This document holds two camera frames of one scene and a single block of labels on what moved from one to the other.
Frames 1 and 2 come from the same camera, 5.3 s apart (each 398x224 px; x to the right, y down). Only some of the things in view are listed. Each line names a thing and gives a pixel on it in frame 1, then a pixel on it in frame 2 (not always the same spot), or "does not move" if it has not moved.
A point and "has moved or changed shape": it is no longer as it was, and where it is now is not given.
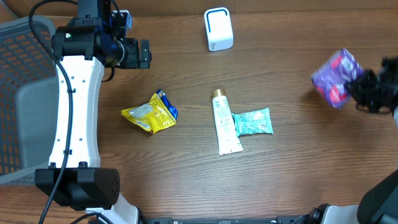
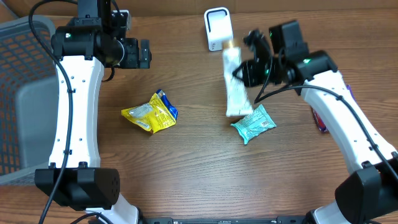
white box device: x=219 y=29 does not move
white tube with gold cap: x=227 y=137 → x=237 y=102
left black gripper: x=136 y=61 does not move
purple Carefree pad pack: x=332 y=79 → x=321 y=126
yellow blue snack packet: x=158 y=114 does not move
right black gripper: x=356 y=91 → x=253 y=79
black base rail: x=224 y=220 does not move
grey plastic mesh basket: x=28 y=96 does not move
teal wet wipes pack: x=253 y=122 has moved or changed shape
